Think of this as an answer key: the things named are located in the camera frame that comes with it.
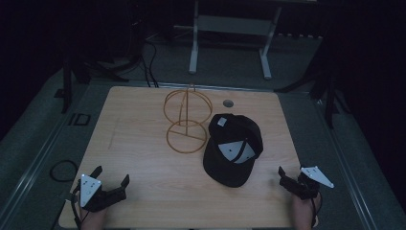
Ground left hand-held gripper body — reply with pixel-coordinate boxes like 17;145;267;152
78;173;127;214

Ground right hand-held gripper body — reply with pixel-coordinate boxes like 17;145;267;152
279;165;335;201

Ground black baseball cap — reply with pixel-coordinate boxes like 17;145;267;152
202;112;264;189

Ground gold wire hat stand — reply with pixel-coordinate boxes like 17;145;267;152
163;82;214;155

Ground person's right hand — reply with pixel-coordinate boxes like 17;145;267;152
291;191;322;230

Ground person's left hand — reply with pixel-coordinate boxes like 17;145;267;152
79;204;109;230

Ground black tripod stand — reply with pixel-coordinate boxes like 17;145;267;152
273;37;352;130
58;18;144;115

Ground white metal stand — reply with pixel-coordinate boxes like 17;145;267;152
172;0;283;81

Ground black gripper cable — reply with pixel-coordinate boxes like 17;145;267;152
70;179;84;230
309;191;324;230

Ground black cable loop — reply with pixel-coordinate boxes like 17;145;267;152
49;159;79;183

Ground black floor cables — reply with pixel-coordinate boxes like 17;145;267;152
139;37;161;89

